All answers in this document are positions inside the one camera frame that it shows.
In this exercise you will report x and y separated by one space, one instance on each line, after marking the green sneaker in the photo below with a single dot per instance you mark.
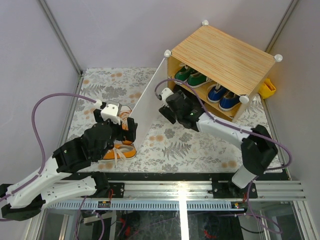
197 80
184 73

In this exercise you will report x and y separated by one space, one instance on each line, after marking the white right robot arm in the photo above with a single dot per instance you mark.
255 144

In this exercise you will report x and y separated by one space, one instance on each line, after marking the white cabinet door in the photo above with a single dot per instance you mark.
147 107

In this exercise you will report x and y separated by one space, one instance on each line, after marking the wooden shoe cabinet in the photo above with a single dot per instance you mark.
228 61

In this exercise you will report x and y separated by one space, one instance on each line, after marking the grey slotted cable duct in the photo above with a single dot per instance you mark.
145 205

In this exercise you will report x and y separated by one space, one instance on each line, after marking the orange sneaker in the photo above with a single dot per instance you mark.
118 154
125 112

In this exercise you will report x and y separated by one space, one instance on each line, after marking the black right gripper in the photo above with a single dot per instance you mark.
167 112

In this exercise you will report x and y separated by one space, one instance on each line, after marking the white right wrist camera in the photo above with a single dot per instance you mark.
165 93

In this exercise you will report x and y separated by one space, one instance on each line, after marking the aluminium rail frame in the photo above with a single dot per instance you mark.
263 191

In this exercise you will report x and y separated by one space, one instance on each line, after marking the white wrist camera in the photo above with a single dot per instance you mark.
109 110
165 93

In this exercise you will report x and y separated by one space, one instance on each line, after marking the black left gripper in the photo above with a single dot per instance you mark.
119 127

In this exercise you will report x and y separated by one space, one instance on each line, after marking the yellow plastic bin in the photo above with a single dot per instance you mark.
267 89

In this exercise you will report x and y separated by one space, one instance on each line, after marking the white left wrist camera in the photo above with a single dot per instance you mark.
109 110

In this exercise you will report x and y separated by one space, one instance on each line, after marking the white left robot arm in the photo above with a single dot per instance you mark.
30 196

